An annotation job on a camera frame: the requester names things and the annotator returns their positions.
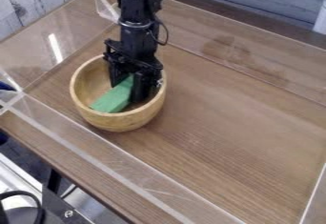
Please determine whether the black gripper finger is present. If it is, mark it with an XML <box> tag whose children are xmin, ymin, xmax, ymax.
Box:
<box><xmin>131</xmin><ymin>71</ymin><xmax>162</xmax><ymax>103</ymax></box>
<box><xmin>109</xmin><ymin>59</ymin><xmax>134</xmax><ymax>88</ymax></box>

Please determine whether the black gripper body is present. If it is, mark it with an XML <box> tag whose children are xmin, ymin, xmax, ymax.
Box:
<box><xmin>103</xmin><ymin>20</ymin><xmax>163</xmax><ymax>73</ymax></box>

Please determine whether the green rectangular block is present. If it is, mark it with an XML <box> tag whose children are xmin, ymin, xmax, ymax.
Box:
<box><xmin>90</xmin><ymin>75</ymin><xmax>134</xmax><ymax>113</ymax></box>

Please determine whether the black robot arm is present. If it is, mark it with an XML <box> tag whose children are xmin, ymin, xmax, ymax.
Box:
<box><xmin>103</xmin><ymin>0</ymin><xmax>163</xmax><ymax>103</ymax></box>

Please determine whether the brown wooden bowl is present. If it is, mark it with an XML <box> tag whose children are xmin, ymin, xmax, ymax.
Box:
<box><xmin>69</xmin><ymin>54</ymin><xmax>167</xmax><ymax>132</ymax></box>

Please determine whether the black metal table leg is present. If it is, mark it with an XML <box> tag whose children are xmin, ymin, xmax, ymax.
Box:
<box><xmin>46</xmin><ymin>170</ymin><xmax>63</xmax><ymax>194</ymax></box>

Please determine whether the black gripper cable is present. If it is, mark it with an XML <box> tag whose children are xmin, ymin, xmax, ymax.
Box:
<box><xmin>150</xmin><ymin>15</ymin><xmax>171</xmax><ymax>47</ymax></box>

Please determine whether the clear acrylic corner bracket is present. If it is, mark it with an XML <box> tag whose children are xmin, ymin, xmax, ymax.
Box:
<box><xmin>95</xmin><ymin>0</ymin><xmax>122</xmax><ymax>24</ymax></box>

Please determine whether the clear acrylic front wall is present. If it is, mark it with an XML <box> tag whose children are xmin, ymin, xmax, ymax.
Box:
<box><xmin>0</xmin><ymin>74</ymin><xmax>245</xmax><ymax>224</ymax></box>

